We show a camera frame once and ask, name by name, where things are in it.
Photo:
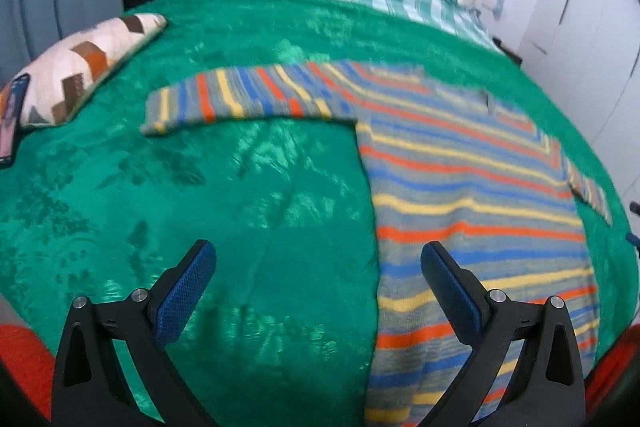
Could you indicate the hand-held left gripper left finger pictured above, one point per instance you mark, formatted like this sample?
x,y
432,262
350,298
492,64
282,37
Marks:
x,y
185,292

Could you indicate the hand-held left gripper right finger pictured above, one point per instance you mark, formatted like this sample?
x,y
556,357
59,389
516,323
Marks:
x,y
452,297

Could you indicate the striped knitted sweater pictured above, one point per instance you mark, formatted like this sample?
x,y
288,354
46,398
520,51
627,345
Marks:
x,y
475,187

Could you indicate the green plush blanket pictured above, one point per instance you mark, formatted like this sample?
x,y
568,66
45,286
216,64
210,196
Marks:
x,y
250,187

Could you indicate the orange fleece cloth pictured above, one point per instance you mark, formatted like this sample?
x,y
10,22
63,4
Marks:
x,y
25,357

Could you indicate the white wardrobe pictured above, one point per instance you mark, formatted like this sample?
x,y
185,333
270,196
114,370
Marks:
x,y
590,32

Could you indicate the smartphone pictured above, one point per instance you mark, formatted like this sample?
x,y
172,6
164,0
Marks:
x,y
12,117

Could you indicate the brown zigzag patterned pillow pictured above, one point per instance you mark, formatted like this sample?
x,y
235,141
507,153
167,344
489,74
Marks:
x,y
75,67

